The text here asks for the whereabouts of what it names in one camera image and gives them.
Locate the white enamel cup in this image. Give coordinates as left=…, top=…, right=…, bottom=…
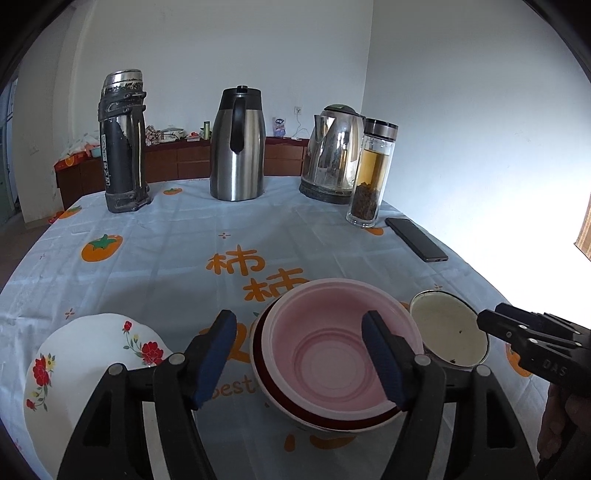
left=410, top=290, right=490, bottom=368

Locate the person's right hand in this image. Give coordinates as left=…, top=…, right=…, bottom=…
left=537, top=383, right=580, bottom=460

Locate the stainless steel electric kettle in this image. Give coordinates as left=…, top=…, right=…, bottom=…
left=299, top=104, right=366, bottom=205

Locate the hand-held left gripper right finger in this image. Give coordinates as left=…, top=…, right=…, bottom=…
left=361, top=310, right=539, bottom=480

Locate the glass tea bottle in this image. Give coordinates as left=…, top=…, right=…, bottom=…
left=346, top=119, right=399, bottom=228

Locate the white plate with red flowers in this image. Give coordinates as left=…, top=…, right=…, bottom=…
left=24, top=313, right=175, bottom=480

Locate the worn black thermos flask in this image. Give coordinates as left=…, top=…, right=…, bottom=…
left=98, top=70, right=152, bottom=214

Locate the stainless steel thermal carafe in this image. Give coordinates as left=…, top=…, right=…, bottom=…
left=210, top=85, right=266, bottom=202

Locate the black smartphone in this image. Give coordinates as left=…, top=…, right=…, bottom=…
left=385, top=217, right=450, bottom=264

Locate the persimmon print tablecloth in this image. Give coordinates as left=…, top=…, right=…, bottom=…
left=0, top=178, right=550, bottom=480

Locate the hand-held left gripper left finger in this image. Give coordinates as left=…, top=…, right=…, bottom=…
left=56, top=309, right=238, bottom=480

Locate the bamboo blind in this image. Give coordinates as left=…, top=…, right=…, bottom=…
left=573, top=194, right=591, bottom=261

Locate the pink plastic bowl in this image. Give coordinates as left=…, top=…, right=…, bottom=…
left=262, top=278, right=424, bottom=418

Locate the brown wooden sideboard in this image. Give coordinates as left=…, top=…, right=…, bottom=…
left=54, top=136, right=310, bottom=210

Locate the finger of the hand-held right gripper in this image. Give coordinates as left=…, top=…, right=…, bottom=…
left=477, top=310, right=537, bottom=357
left=496, top=303, right=581, bottom=334

